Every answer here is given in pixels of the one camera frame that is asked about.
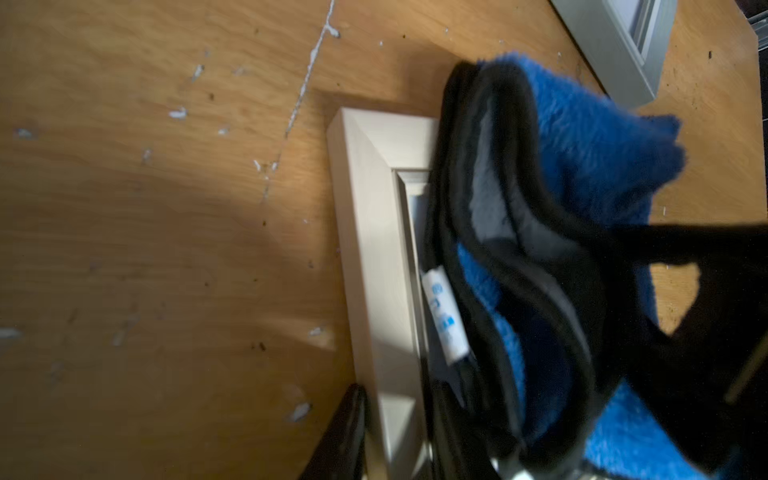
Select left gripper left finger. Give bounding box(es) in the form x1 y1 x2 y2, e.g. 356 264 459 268
299 384 367 480

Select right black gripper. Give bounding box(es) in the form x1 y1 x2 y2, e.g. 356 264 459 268
593 224 767 474

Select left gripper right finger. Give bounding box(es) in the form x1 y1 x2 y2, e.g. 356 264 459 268
431 381 499 479

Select blue microfiber cloth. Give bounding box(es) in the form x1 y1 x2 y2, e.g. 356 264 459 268
421 54 684 479

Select cream picture frame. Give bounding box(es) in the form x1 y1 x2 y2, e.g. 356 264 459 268
327 108 438 479

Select light green picture frame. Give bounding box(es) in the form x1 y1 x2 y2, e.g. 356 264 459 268
552 0 677 109

